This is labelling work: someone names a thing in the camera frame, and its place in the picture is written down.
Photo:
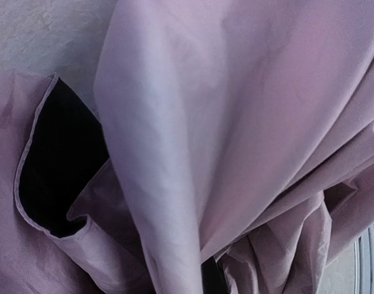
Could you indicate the aluminium front rail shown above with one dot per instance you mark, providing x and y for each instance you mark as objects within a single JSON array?
[{"x": 364, "y": 262}]

